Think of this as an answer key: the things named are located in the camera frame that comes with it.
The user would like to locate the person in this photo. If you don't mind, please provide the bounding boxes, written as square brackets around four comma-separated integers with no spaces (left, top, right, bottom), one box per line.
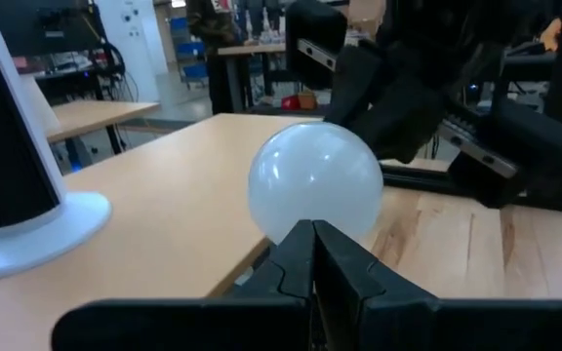
[185,0,244,116]

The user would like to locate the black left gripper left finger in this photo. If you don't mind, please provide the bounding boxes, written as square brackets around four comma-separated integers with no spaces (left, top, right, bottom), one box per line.
[51,218,316,351]

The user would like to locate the light wood desk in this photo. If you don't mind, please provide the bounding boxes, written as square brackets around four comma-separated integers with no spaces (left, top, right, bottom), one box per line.
[0,112,325,351]

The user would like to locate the white lightbulb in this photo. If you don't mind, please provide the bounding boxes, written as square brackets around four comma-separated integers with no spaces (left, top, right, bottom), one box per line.
[247,121,384,245]

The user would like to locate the small light wood table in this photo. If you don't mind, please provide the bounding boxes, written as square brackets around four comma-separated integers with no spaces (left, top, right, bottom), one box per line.
[46,99,161,156]

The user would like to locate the white tower with black stripe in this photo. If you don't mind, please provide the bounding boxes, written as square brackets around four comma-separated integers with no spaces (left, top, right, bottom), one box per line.
[0,0,113,285]

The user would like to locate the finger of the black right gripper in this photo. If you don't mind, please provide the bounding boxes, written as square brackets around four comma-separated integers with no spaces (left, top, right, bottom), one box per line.
[353,86,447,165]
[323,41,390,129]

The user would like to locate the black aluminium table frame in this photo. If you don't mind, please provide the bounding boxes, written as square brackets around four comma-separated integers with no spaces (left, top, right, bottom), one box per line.
[381,163,562,215]

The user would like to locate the blue storage bins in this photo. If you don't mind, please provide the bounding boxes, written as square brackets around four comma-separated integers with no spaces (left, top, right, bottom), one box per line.
[170,17,210,90]

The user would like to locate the black monitor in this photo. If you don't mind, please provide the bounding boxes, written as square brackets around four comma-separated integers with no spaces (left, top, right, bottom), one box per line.
[0,0,109,58]

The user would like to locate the white column cabinet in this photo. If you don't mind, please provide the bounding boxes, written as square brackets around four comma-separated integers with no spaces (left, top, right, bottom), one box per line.
[96,0,161,104]

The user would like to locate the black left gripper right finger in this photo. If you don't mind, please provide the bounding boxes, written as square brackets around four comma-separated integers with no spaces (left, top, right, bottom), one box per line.
[313,219,562,351]

